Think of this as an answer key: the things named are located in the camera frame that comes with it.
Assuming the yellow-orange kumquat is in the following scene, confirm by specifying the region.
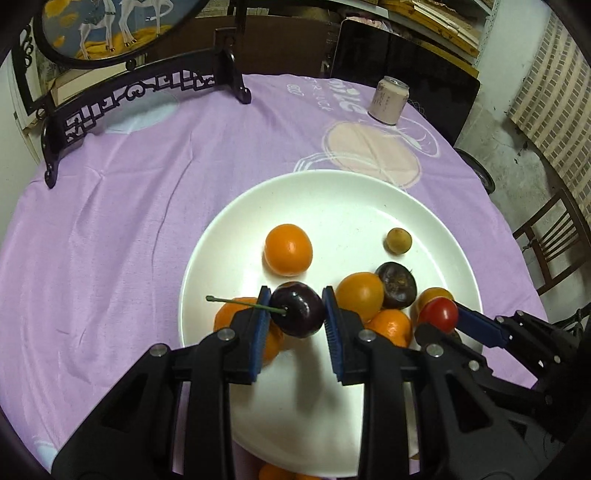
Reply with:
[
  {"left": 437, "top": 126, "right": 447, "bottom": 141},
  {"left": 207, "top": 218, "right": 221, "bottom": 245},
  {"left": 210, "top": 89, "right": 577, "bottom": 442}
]
[{"left": 410, "top": 287, "right": 455, "bottom": 327}]

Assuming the purple tablecloth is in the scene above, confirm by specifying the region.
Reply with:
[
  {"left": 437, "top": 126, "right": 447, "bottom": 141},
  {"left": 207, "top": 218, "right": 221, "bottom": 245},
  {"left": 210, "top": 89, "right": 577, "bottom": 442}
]
[{"left": 1, "top": 75, "right": 545, "bottom": 467}]

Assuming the wooden chair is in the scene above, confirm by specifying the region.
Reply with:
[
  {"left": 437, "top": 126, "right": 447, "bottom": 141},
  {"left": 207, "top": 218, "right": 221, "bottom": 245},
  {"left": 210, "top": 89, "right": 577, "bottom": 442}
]
[{"left": 513, "top": 188, "right": 590, "bottom": 296}]

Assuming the ornate black stand screen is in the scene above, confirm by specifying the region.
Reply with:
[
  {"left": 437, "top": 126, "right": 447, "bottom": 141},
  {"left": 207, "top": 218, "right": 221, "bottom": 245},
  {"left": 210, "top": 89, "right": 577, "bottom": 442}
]
[{"left": 1, "top": 1, "right": 252, "bottom": 188}]

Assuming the dark cherry with stem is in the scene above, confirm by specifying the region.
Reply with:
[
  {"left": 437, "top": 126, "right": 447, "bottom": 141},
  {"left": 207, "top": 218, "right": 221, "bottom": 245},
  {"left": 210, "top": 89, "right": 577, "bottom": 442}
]
[{"left": 205, "top": 281, "right": 327, "bottom": 338}]

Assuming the small orange mandarin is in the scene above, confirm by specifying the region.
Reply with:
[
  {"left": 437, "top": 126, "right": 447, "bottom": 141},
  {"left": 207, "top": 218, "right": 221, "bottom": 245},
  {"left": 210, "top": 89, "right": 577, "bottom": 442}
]
[{"left": 263, "top": 224, "right": 314, "bottom": 277}]

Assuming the yellow-orange citrus fruit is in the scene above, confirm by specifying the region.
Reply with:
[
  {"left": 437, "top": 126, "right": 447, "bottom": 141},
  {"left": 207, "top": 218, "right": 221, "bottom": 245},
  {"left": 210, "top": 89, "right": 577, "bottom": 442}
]
[{"left": 335, "top": 272, "right": 385, "bottom": 324}]

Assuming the white round plate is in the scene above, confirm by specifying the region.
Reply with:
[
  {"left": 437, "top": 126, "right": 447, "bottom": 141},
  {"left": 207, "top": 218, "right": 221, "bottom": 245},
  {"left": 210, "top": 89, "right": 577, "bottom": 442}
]
[{"left": 177, "top": 168, "right": 485, "bottom": 479}]

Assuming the large orange mandarin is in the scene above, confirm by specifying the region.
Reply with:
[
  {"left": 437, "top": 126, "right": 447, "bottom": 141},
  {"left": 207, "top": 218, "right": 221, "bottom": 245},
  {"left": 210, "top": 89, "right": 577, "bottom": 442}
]
[{"left": 212, "top": 297, "right": 284, "bottom": 366}]

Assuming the red cherry tomato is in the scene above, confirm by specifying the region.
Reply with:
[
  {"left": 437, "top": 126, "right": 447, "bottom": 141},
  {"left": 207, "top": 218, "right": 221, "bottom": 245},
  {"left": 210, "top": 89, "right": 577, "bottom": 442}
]
[{"left": 418, "top": 297, "right": 459, "bottom": 334}]

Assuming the wooden bookshelf with books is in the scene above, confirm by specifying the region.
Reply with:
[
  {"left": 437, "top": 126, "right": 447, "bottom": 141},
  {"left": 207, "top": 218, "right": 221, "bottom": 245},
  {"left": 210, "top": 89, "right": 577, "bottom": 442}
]
[{"left": 329, "top": 0, "right": 497, "bottom": 67}]

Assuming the small yellow-brown longan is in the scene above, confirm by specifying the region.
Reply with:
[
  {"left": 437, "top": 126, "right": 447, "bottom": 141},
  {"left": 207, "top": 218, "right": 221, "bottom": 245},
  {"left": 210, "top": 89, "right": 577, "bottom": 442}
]
[{"left": 385, "top": 227, "right": 413, "bottom": 255}]

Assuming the dark round stool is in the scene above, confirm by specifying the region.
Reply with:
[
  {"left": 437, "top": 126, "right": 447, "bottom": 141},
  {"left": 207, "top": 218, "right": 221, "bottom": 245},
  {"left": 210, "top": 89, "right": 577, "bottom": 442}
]
[{"left": 455, "top": 148, "right": 496, "bottom": 194}]

